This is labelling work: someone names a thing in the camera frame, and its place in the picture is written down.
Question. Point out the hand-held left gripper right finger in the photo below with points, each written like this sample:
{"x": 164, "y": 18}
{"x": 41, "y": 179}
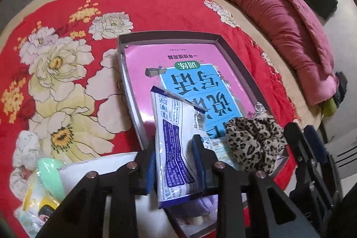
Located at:
{"x": 196, "y": 154}

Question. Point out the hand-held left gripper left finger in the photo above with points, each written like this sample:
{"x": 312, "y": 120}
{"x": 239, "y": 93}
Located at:
{"x": 152, "y": 174}

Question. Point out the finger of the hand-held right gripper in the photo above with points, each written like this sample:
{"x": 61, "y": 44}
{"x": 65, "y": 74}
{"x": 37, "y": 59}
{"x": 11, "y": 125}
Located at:
{"x": 313, "y": 139}
{"x": 295, "y": 140}

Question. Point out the white and blue pouch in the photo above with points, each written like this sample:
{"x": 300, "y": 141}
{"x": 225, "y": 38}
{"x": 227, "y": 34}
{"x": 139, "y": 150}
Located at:
{"x": 173, "y": 143}

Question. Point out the leopard print scrunchie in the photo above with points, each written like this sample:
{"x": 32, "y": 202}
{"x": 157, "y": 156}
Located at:
{"x": 251, "y": 140}

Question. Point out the dark shallow box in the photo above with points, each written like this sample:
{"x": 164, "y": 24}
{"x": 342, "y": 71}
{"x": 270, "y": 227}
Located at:
{"x": 167, "y": 37}

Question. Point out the mint green soft item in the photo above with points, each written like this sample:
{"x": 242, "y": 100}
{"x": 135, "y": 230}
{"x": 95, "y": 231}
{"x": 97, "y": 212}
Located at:
{"x": 50, "y": 174}

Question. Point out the pale green tissue packet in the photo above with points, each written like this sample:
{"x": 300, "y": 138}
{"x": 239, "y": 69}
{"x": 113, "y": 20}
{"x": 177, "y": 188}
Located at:
{"x": 219, "y": 147}

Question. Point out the pink book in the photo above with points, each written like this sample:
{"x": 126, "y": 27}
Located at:
{"x": 145, "y": 81}

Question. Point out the yellow cartoon print packet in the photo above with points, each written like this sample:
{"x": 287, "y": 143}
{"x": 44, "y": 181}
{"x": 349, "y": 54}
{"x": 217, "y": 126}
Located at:
{"x": 36, "y": 196}

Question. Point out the pink quilt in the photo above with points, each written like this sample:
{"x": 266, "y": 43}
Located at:
{"x": 265, "y": 17}

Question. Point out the white fuzzy plush toy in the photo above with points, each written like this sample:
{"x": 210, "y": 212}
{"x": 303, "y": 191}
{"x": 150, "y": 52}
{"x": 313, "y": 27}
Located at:
{"x": 25, "y": 148}

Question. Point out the pale flat packet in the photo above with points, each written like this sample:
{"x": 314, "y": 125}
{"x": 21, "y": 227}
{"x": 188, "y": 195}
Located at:
{"x": 26, "y": 220}

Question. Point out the red floral blanket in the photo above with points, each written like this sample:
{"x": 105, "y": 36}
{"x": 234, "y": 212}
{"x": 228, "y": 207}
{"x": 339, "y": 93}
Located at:
{"x": 156, "y": 9}

